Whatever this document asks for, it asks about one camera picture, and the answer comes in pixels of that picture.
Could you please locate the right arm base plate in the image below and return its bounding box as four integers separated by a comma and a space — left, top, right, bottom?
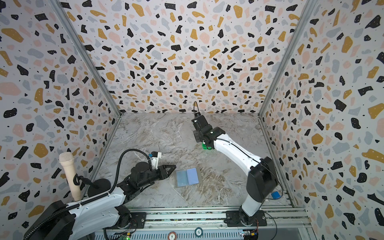
224, 209, 267, 227

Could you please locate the red round marker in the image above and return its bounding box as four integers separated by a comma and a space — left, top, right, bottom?
167, 232, 177, 240

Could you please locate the grey card holder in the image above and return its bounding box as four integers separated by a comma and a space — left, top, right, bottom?
176, 168, 203, 188

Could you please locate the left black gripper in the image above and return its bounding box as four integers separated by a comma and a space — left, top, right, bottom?
140, 164, 178, 189

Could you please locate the teal credit card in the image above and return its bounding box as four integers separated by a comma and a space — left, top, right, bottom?
176, 170, 188, 188

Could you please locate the aluminium mounting rail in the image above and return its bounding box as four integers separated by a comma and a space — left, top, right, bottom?
95, 206, 316, 240

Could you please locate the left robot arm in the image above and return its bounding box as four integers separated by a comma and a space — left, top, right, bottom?
24, 162, 177, 240

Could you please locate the black microphone stand base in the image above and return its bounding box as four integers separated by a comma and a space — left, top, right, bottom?
87, 179, 111, 197

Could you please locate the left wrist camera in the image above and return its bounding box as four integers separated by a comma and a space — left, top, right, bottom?
149, 151, 162, 170

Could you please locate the blue tape piece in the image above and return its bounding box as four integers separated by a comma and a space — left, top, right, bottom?
271, 191, 282, 200

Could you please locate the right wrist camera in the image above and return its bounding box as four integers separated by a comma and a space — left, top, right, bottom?
192, 113, 209, 131

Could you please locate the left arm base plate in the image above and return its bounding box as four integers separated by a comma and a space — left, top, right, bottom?
107, 212, 147, 230

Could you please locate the black corrugated cable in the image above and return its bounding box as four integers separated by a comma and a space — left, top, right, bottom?
23, 148, 152, 240

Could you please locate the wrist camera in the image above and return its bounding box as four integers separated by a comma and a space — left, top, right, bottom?
149, 151, 162, 170
192, 113, 209, 131

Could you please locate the green round marker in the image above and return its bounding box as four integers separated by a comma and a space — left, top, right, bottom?
195, 227, 203, 238

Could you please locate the green card tray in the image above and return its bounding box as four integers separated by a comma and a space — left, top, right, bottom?
202, 143, 213, 150

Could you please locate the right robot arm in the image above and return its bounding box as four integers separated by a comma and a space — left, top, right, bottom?
192, 113, 279, 219

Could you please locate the blue credit card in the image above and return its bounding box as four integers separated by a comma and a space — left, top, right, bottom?
187, 168, 201, 185

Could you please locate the beige microphone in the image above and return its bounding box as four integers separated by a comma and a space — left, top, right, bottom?
59, 152, 82, 201

